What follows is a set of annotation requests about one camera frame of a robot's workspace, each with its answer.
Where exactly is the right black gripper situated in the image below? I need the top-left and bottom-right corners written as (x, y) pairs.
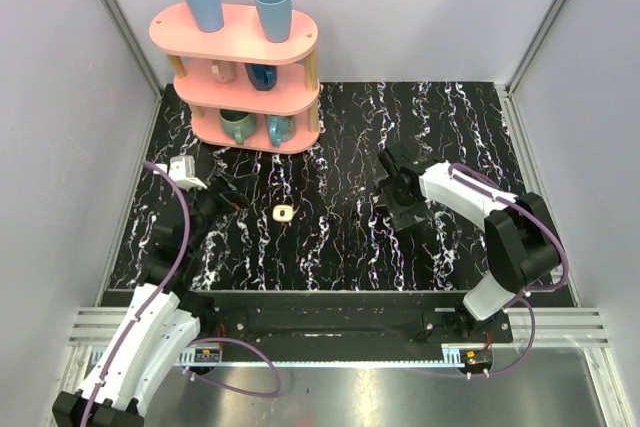
top-left (373, 175), bottom-right (434, 232)

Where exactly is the beige earbud charging case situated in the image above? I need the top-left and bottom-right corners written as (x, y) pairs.
top-left (273, 205), bottom-right (295, 223)

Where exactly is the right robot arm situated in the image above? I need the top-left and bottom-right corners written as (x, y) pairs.
top-left (376, 143), bottom-right (569, 344)

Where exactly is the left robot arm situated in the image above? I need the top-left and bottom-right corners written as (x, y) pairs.
top-left (52, 175), bottom-right (250, 426)

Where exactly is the green ceramic mug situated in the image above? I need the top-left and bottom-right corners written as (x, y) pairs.
top-left (219, 109), bottom-right (257, 145)

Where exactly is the blue butterfly mug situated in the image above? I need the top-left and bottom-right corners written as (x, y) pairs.
top-left (266, 115), bottom-right (297, 147)

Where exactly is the pink three-tier wooden shelf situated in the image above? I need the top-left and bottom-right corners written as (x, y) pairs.
top-left (149, 3), bottom-right (320, 154)

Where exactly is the dark blue mug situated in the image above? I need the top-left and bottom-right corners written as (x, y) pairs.
top-left (245, 63), bottom-right (277, 91)

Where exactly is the pink mug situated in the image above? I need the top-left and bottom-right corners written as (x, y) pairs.
top-left (211, 60), bottom-right (237, 84)

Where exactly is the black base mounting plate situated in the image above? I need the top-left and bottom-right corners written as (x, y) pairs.
top-left (194, 291), bottom-right (513, 364)

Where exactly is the left controller board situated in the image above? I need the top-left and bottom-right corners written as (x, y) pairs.
top-left (194, 346), bottom-right (221, 364)

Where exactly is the controller board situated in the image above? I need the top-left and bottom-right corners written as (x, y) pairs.
top-left (194, 346), bottom-right (221, 364)
top-left (463, 349), bottom-right (493, 370)

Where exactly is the right controller board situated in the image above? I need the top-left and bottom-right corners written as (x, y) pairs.
top-left (463, 349), bottom-right (493, 370)

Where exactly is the short light blue cup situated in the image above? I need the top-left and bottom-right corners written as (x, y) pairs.
top-left (254, 0), bottom-right (292, 43)

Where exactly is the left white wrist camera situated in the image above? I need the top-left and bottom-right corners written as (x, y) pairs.
top-left (168, 155), bottom-right (207, 191)

